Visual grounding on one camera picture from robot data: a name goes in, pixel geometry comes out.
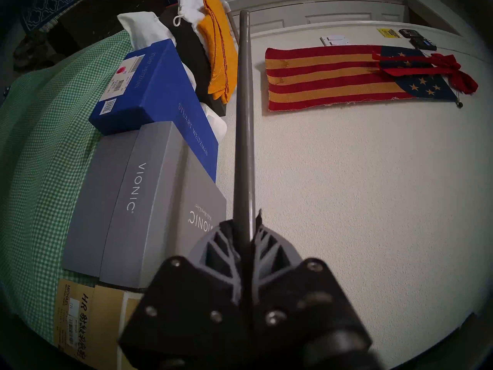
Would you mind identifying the gold Michael Kors shoe box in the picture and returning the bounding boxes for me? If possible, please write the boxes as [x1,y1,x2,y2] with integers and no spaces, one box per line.
[53,279,145,370]

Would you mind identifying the black garment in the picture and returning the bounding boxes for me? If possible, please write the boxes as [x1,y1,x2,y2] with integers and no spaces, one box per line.
[160,5,228,117]

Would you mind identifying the orange folded cloth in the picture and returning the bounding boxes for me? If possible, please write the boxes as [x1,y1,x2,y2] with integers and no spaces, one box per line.
[197,0,239,104]

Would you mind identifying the red ribbon bow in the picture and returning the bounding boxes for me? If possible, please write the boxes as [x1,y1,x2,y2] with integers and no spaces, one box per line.
[372,52,479,95]

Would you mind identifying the grey metal shoe rack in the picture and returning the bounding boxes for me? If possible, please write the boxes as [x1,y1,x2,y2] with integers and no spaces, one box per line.
[221,1,241,46]

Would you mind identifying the blue Stuart Weitzman shoe box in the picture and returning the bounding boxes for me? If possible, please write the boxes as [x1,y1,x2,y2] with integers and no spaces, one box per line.
[89,39,219,183]

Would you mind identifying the olive strap sandal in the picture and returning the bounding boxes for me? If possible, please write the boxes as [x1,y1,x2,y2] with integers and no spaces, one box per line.
[13,29,52,61]

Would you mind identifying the blue patterned rug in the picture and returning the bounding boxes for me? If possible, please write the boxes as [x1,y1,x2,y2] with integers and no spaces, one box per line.
[21,0,99,32]

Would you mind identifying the white light switch plate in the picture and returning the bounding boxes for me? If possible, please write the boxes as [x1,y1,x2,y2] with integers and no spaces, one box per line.
[319,35,350,47]

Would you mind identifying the large grey Vionic shoe box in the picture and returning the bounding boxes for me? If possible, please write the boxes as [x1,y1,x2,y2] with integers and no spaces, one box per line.
[62,121,228,289]

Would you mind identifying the white drawstring dust bag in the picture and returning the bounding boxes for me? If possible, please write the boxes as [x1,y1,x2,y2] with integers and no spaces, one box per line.
[117,12,178,50]
[173,0,208,38]

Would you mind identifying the green white gingham cloth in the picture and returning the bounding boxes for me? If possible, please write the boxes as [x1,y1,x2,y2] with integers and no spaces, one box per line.
[0,29,133,346]

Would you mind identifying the long grey metal shoehorn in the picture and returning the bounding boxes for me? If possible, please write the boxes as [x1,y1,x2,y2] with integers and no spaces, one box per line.
[233,10,257,258]

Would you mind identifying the red yellow striped wall rug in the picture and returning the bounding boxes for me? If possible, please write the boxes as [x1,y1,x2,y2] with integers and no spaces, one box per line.
[265,45,459,112]

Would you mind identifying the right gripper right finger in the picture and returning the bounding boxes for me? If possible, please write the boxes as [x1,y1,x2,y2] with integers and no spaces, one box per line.
[250,210,382,370]

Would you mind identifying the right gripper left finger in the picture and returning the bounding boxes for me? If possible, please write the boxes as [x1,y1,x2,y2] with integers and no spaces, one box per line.
[117,220,249,370]

